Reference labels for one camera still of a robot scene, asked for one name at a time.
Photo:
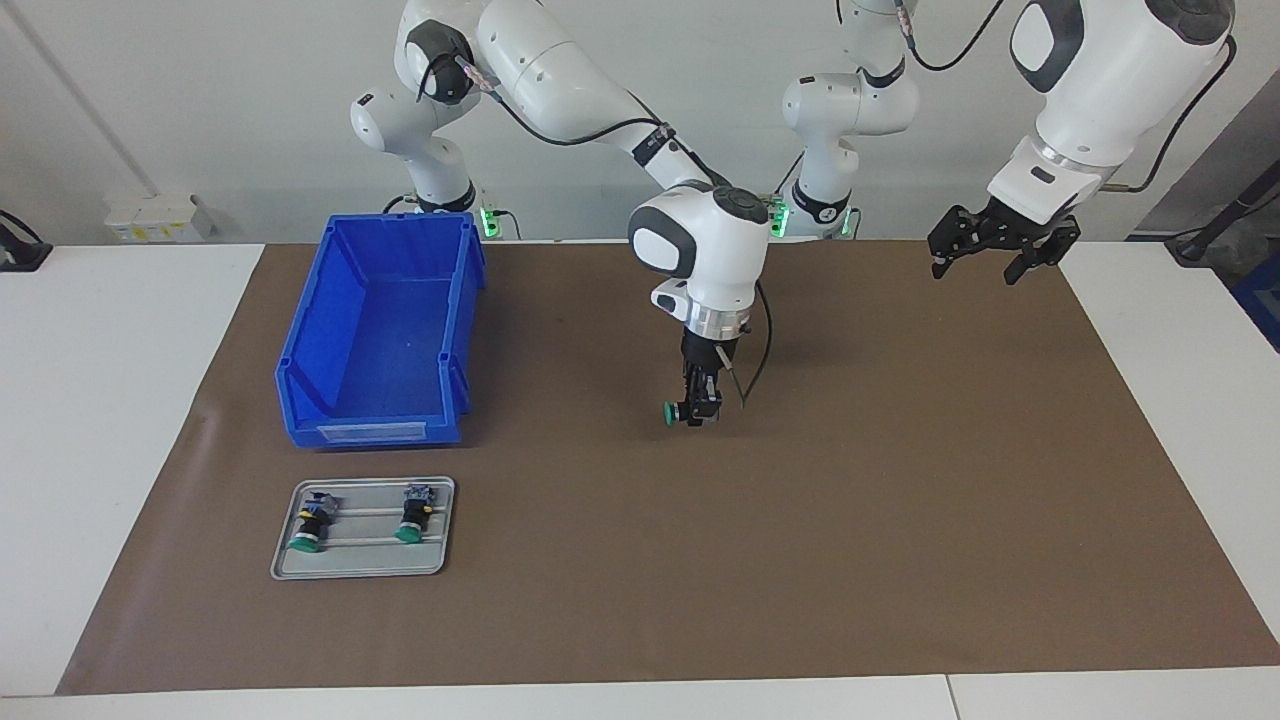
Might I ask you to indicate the white wall socket box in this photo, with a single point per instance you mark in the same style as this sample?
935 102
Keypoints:
150 220

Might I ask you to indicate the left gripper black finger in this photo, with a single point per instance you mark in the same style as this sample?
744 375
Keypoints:
962 228
1050 248

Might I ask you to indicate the silver metal tray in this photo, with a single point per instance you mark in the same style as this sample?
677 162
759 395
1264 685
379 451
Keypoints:
370 560

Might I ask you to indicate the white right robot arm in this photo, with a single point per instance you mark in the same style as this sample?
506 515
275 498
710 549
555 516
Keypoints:
560 70

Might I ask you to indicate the brown table mat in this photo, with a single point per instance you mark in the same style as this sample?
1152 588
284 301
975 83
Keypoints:
800 560

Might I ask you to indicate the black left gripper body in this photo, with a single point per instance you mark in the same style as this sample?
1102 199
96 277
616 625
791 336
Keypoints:
1010 228

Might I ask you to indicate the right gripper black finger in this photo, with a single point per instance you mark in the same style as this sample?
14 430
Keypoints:
690 408
712 400

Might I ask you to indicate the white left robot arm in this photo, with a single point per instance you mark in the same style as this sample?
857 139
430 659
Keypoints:
1110 70

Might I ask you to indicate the blue plastic storage bin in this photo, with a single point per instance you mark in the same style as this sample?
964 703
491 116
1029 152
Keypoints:
385 340

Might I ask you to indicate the blue crate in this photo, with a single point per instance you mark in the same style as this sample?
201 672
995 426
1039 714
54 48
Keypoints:
1262 300

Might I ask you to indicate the green push button switch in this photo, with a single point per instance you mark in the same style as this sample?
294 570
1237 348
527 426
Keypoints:
310 525
668 413

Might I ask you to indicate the green push button white block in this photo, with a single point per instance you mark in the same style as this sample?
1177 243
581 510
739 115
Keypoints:
412 520

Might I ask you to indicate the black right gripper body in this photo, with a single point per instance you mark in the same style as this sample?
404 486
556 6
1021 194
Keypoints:
708 360

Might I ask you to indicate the black clamp mount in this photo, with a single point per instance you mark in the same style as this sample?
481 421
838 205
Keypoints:
25 258

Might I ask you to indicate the black stand with base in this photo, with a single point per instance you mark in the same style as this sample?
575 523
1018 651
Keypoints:
1195 245

